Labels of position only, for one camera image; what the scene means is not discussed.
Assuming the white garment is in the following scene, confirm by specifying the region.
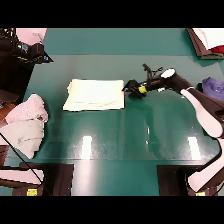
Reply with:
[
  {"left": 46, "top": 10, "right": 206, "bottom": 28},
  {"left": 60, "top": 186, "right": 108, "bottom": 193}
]
[{"left": 192, "top": 28, "right": 224, "bottom": 51}]

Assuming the pink fluffy garment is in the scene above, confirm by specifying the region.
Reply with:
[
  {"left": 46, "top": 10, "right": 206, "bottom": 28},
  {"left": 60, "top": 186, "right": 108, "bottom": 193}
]
[{"left": 4, "top": 93, "right": 50, "bottom": 125}]

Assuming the cream shirt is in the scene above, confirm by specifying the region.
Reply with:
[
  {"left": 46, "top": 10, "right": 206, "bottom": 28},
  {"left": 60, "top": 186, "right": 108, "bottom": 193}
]
[{"left": 62, "top": 78, "right": 126, "bottom": 112}]

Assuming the red garment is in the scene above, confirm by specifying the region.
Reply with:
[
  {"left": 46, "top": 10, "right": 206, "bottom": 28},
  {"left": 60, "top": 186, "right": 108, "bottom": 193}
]
[{"left": 209, "top": 45, "right": 224, "bottom": 55}]

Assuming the purple garment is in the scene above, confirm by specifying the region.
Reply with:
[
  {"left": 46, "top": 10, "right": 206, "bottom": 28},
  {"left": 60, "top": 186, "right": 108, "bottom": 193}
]
[{"left": 201, "top": 76, "right": 224, "bottom": 103}]

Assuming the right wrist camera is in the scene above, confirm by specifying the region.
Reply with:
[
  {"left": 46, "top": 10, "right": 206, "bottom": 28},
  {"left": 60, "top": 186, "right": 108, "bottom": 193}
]
[{"left": 142, "top": 63, "right": 165, "bottom": 85}]

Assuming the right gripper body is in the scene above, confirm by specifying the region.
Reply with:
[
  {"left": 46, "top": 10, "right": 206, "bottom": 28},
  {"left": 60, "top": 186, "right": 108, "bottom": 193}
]
[{"left": 122, "top": 79, "right": 149, "bottom": 99}]

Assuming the pale grey garment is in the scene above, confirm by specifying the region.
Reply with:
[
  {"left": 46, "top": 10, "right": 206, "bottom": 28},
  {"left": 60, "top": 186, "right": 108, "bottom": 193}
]
[{"left": 0, "top": 120, "right": 46, "bottom": 160}]

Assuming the black cable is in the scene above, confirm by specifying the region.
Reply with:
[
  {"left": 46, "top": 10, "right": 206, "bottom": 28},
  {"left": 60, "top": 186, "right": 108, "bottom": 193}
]
[{"left": 0, "top": 132, "right": 51, "bottom": 197}]

